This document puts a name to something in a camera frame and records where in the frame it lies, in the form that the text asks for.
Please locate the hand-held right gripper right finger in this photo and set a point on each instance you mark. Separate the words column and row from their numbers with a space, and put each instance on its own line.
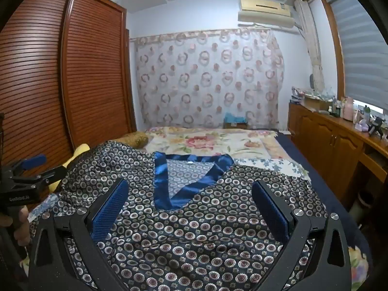
column 272, row 212

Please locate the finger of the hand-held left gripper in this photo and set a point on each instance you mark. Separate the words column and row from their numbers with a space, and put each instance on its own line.
column 45, row 177
column 35, row 161

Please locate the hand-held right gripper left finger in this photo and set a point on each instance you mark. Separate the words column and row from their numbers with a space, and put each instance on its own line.
column 109, row 209

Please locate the navy patterned pajama top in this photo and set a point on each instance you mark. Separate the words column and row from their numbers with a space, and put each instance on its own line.
column 197, row 233

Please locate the person's left hand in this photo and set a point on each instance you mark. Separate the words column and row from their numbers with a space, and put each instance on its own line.
column 23, row 232

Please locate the yellow plush toy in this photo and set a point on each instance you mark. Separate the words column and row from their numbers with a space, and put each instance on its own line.
column 80, row 153

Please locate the navy bed sheet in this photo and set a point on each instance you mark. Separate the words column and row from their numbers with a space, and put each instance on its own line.
column 321, row 185

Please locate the gold patterned pillow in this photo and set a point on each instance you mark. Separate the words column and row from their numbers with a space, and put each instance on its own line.
column 136, row 139

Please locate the grey waste bin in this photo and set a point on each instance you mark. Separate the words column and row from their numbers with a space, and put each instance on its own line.
column 362, row 201

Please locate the wooden sideboard cabinet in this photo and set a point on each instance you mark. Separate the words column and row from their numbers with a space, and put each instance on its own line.
column 327, row 139

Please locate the cardboard box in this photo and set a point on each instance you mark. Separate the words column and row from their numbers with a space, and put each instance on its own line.
column 235, row 125

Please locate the wooden louvered wardrobe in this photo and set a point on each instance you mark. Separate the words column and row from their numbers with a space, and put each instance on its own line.
column 91, row 81

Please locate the floral bedspread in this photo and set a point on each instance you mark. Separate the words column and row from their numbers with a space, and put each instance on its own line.
column 206, row 141

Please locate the pile of papers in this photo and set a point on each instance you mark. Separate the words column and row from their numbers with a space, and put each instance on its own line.
column 309, row 97

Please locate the purple tissue pack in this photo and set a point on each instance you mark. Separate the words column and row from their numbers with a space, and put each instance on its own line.
column 362, row 125

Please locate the pink bottle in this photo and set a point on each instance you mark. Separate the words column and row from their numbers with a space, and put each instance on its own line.
column 348, row 109

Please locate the green-capped bottle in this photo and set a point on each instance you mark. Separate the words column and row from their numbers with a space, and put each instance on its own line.
column 366, row 113

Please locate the small black tripod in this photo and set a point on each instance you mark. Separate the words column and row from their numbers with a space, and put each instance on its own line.
column 377, row 124

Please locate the circle-patterned sheer curtain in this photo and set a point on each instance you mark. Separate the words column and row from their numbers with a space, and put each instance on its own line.
column 197, row 81

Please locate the tied floral curtain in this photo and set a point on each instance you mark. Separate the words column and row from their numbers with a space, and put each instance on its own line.
column 312, row 45

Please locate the grey window blind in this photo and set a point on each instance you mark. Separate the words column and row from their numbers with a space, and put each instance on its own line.
column 360, row 51

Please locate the beige air conditioner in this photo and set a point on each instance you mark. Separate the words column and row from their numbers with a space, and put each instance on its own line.
column 263, row 15

